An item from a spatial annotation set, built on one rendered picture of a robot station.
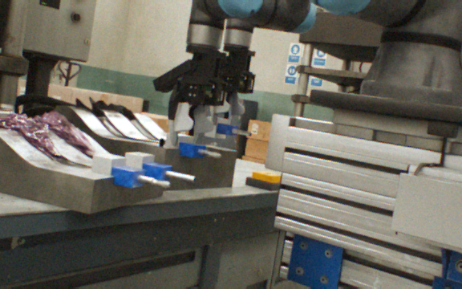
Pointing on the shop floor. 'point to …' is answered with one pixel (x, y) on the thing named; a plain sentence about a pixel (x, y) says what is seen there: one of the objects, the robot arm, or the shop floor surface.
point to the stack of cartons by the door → (257, 141)
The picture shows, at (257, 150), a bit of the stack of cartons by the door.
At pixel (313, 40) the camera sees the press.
